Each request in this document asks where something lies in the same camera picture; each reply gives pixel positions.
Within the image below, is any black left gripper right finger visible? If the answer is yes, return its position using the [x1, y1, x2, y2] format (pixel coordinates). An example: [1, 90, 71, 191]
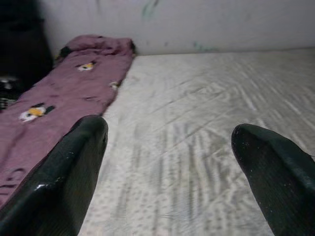
[231, 123, 315, 236]

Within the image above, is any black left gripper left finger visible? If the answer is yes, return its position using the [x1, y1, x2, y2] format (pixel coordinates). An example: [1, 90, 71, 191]
[0, 115, 109, 236]

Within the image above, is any pink cartoon print blanket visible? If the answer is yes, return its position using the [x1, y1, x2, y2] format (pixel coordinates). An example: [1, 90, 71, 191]
[0, 34, 135, 205]

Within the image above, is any white quilted mattress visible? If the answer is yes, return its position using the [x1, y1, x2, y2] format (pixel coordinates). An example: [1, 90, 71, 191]
[81, 50, 315, 236]

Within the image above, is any black bag with white print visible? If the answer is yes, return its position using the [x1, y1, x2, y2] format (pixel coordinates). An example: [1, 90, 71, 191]
[0, 77, 22, 113]

